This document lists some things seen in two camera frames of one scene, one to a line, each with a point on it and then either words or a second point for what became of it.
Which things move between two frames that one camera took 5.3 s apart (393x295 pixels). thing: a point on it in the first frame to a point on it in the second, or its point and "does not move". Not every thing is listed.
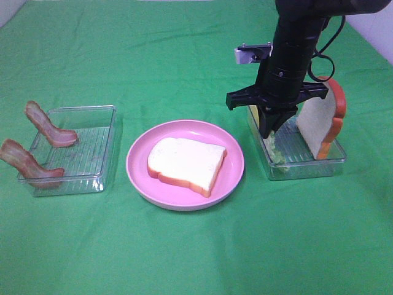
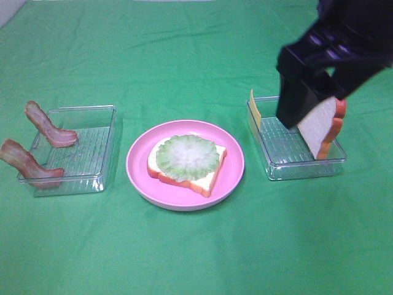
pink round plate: (174, 196) does not move
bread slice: (320, 119) does not move
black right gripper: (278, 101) to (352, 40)
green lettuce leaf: (277, 158) to (185, 158)
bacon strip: (57, 137) does not move
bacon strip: (26, 161) does not move
